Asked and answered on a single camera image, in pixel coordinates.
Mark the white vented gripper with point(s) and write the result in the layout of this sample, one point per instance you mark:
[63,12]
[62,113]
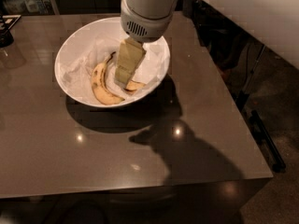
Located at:
[144,28]

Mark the spotted yellow banana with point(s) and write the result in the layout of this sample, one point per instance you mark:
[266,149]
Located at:
[98,83]
[134,86]

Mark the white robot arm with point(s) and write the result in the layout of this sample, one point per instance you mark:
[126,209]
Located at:
[275,23]

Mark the white bowl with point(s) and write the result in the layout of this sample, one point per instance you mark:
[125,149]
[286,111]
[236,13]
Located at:
[102,28]

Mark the white paper liner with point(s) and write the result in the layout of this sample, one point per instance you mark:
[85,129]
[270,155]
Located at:
[73,69]

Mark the black tripod stand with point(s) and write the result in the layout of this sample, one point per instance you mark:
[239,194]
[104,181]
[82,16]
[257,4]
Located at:
[256,126]

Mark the black object at left edge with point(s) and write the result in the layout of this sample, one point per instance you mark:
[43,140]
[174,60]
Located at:
[6,23]

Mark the shelf with bottles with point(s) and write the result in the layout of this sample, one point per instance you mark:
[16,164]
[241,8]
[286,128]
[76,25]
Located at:
[29,7]

